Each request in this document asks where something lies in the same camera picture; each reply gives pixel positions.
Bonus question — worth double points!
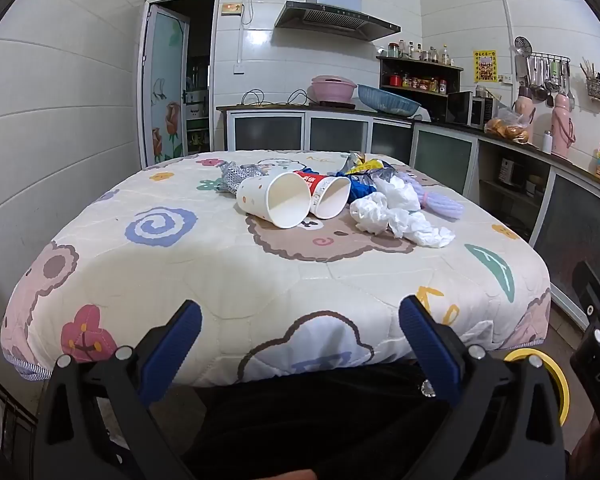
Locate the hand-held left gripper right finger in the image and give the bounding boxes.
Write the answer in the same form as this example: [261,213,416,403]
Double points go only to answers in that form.
[397,294,568,480]

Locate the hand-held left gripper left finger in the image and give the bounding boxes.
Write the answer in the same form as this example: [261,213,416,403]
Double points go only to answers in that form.
[32,299,203,480]

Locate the black trash bin yellow rim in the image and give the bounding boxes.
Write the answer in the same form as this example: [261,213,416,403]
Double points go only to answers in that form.
[502,347,571,421]

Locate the white tissue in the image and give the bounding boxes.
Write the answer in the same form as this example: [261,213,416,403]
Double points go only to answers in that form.
[349,192,392,235]
[375,172,423,212]
[387,207,456,250]

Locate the white dotted paper cup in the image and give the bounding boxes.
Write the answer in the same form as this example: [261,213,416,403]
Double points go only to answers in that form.
[236,171,313,229]

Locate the silver patterned wrapper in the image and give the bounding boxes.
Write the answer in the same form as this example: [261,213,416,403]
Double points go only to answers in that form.
[215,161,271,195]

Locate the printed cartoon blanket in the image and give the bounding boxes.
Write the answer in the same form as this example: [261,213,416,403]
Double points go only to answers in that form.
[0,150,552,391]

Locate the person's black pants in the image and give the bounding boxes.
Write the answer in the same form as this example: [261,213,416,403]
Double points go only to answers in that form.
[177,360,481,480]

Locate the purple plastic bag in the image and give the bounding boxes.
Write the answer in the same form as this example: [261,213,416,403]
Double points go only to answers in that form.
[399,170,466,220]

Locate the black shelf appliance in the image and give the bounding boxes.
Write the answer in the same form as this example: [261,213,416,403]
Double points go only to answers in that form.
[500,157,527,186]

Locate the blue plastic wrapper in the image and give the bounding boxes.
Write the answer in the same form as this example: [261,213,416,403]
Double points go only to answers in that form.
[349,175,378,206]

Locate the tall pink thermos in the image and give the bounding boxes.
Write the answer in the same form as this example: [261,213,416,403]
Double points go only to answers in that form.
[551,92,576,158]

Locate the red and white paper cup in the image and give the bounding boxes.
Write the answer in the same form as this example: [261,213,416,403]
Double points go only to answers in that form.
[294,170,352,220]

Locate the yellow and blue snack bag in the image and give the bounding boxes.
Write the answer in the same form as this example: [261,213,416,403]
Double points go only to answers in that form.
[337,151,397,178]

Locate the long kitchen cabinet glass doors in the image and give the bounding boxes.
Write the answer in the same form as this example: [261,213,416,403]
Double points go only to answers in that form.
[411,120,600,331]

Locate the plastic bag of oranges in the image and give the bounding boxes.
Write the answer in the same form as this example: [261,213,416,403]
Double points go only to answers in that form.
[484,107,533,145]

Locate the chopstick holder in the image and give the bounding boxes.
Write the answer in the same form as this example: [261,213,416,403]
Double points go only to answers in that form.
[580,57,600,102]

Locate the short kitchen cabinet glass doors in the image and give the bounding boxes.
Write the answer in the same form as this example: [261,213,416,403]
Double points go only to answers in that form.
[216,104,413,166]

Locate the microwave oven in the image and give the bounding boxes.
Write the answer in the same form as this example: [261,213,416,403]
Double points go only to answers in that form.
[447,91,500,128]

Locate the rack of hanging utensils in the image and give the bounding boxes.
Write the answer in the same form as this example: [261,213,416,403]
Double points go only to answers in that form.
[514,36,576,108]

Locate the blue basin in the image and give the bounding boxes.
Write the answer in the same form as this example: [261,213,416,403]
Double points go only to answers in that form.
[357,84,422,115]

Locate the flower printed glass door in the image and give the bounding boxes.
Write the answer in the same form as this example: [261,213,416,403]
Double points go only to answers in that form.
[139,2,191,168]

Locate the dark wooden spice shelf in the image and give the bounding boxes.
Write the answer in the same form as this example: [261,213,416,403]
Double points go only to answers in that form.
[377,55,464,123]

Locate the row of spice jars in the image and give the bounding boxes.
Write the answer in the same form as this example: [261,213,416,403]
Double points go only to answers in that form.
[390,72,448,95]

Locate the pink basin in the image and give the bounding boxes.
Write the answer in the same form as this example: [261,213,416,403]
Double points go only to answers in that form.
[307,75,358,103]

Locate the row of condiment bottles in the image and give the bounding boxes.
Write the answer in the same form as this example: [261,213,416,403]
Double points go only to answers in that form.
[387,39,456,66]

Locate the steel range hood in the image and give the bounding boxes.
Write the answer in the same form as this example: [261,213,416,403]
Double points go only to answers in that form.
[274,0,402,42]

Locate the yellow wall poster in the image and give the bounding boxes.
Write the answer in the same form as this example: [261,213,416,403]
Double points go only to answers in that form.
[472,50,497,82]

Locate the black power cable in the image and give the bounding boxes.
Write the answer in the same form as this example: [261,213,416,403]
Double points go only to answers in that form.
[242,0,311,26]

